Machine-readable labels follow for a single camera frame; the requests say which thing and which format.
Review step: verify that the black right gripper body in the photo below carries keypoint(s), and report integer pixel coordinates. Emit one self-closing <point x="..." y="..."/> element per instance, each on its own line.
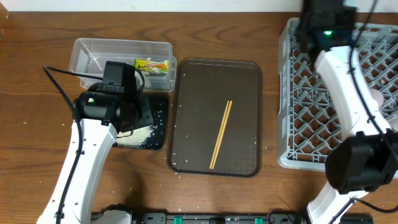
<point x="348" y="23"/>

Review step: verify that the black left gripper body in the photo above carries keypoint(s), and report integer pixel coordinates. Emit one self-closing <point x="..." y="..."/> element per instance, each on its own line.
<point x="136" y="116"/>

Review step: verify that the yellow snack wrapper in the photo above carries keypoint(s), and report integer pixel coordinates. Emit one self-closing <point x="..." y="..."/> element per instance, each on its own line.
<point x="152" y="66"/>

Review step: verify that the white cup pink inside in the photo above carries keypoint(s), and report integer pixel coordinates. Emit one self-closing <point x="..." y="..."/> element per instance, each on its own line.
<point x="377" y="97"/>

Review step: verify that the wooden chopstick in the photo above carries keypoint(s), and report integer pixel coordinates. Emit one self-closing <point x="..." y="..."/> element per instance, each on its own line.
<point x="218" y="137"/>
<point x="221" y="137"/>

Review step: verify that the white cup green inside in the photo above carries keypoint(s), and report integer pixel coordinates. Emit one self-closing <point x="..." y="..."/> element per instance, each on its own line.
<point x="394" y="120"/>

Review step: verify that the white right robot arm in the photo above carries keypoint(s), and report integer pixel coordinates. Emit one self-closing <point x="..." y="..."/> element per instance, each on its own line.
<point x="366" y="159"/>

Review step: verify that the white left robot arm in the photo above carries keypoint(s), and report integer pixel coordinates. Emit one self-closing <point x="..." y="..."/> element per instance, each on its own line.
<point x="91" y="140"/>

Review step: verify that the grey dishwasher rack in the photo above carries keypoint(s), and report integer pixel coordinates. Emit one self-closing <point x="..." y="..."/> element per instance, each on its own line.
<point x="308" y="126"/>

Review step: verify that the pile of white rice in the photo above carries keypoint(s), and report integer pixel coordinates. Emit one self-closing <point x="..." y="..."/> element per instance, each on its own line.
<point x="135" y="139"/>

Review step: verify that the black tray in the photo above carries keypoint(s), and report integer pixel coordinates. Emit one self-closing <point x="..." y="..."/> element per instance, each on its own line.
<point x="159" y="106"/>

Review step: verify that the clear plastic bin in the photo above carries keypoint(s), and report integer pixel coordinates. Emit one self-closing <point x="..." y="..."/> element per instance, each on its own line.
<point x="89" y="57"/>

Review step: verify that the brown serving tray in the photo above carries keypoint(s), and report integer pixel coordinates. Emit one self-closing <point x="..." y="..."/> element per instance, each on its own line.
<point x="217" y="120"/>

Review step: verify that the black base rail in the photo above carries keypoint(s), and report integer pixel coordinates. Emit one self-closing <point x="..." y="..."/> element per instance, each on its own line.
<point x="123" y="214"/>

